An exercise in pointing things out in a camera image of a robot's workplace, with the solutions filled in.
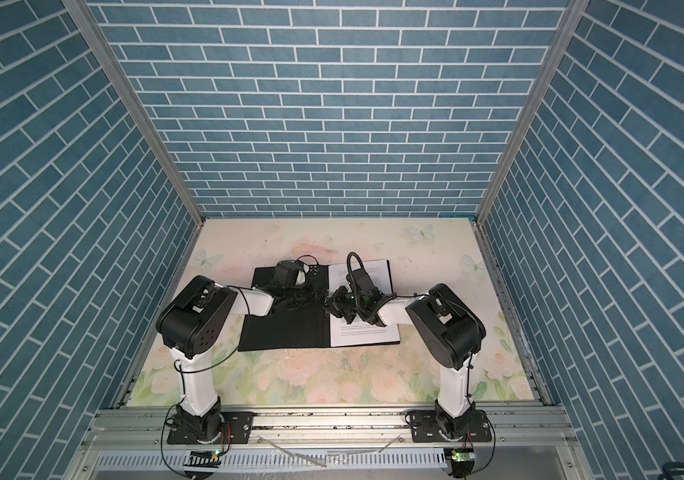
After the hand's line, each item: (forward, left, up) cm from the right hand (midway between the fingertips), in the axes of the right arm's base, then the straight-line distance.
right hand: (317, 302), depth 91 cm
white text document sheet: (-7, -13, -5) cm, 16 cm away
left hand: (+6, -2, -4) cm, 8 cm away
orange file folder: (+14, +3, -5) cm, 15 cm away
